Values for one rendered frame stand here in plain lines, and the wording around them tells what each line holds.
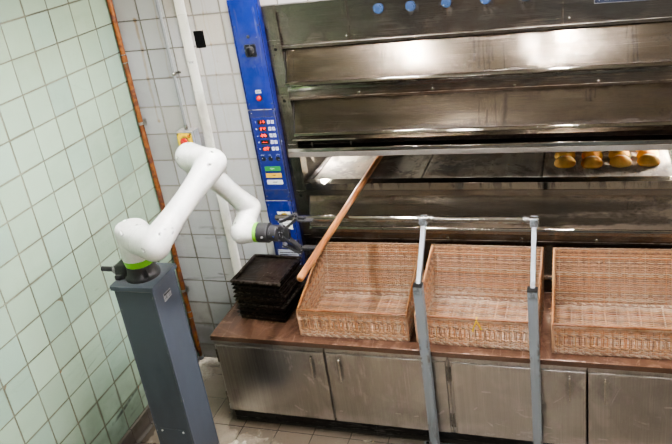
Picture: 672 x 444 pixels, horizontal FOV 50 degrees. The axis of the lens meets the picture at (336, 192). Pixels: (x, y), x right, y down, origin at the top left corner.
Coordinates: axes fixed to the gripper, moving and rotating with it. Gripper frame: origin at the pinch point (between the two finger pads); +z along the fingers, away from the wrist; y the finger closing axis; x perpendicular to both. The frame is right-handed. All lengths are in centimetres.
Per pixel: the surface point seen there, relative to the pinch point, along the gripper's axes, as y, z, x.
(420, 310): 35, 46, 2
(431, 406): 88, 47, 2
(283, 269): 38, -33, -33
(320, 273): 47, -19, -45
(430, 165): -1, 38, -79
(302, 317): 50, -15, -8
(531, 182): -1, 90, -57
